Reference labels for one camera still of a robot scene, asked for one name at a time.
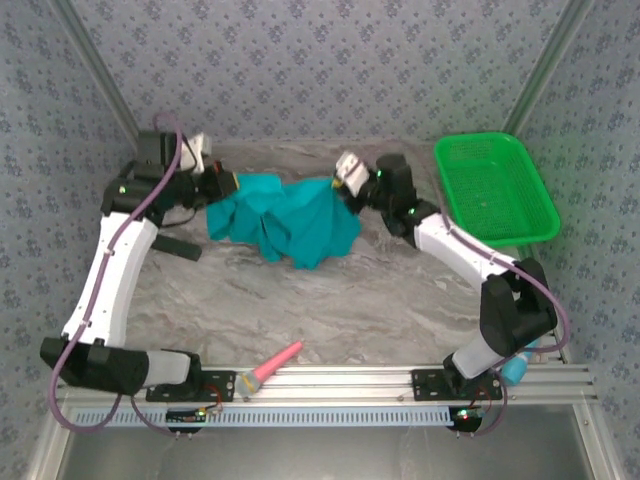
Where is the teal t-shirt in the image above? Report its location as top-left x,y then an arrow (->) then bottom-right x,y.
206,172 -> 362,271

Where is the black rectangular block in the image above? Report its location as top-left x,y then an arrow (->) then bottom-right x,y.
152,234 -> 204,262

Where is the green plastic basket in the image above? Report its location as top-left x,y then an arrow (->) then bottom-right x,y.
433,131 -> 561,247

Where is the pink toy microphone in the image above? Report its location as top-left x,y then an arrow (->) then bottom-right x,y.
235,341 -> 305,401

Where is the blue toy microphone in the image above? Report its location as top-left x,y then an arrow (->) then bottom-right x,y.
501,339 -> 542,387

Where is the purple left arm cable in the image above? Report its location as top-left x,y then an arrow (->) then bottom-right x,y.
47,112 -> 184,437

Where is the aluminium corner post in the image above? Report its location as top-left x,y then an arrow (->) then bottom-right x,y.
49,0 -> 146,139
501,0 -> 597,139

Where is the aluminium rail frame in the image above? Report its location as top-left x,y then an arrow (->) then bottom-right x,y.
52,363 -> 600,407

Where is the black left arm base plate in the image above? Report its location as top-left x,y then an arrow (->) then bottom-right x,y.
145,368 -> 237,403

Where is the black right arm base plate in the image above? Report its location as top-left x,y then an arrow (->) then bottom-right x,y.
410,368 -> 504,401

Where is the white slotted cable duct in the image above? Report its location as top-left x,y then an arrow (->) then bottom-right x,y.
73,405 -> 456,429

